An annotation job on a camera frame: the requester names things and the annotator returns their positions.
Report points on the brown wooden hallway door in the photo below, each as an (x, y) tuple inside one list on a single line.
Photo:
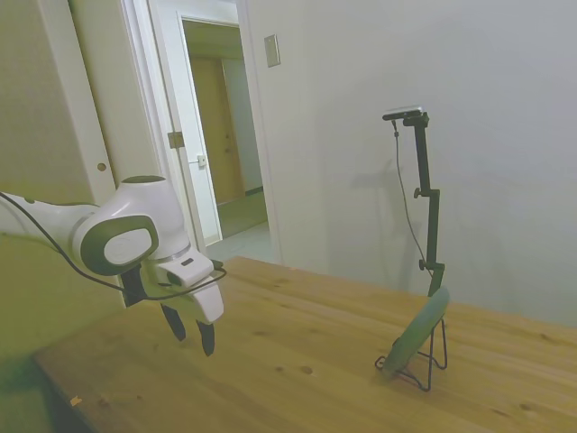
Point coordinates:
[(214, 131)]

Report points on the grey wall switch plate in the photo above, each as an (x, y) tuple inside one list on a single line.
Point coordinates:
[(272, 50)]

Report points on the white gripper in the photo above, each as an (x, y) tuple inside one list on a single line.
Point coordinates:
[(209, 302)]

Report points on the white door frame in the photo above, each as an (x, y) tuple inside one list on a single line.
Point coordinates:
[(257, 135)]

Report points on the grey-green plate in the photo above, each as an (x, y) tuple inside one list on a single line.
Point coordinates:
[(421, 327)]

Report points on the black wrist mount bracket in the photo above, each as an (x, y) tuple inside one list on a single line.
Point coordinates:
[(131, 286)]

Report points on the white open door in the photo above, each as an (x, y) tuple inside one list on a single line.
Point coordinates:
[(189, 149)]

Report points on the black exterior camera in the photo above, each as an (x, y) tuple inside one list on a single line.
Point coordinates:
[(403, 111)]

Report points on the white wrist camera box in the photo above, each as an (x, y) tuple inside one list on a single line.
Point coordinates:
[(187, 268)]

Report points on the small orange scrap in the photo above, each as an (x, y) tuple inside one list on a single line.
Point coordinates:
[(75, 400)]

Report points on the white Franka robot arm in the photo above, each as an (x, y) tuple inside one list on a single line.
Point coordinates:
[(130, 207)]

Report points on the metal door hinge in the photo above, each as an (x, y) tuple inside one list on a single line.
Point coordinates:
[(176, 140)]

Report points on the black camera stand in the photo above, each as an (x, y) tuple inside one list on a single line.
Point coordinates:
[(428, 189)]

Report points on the metal door latch plate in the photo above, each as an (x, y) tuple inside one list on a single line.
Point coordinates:
[(201, 161)]

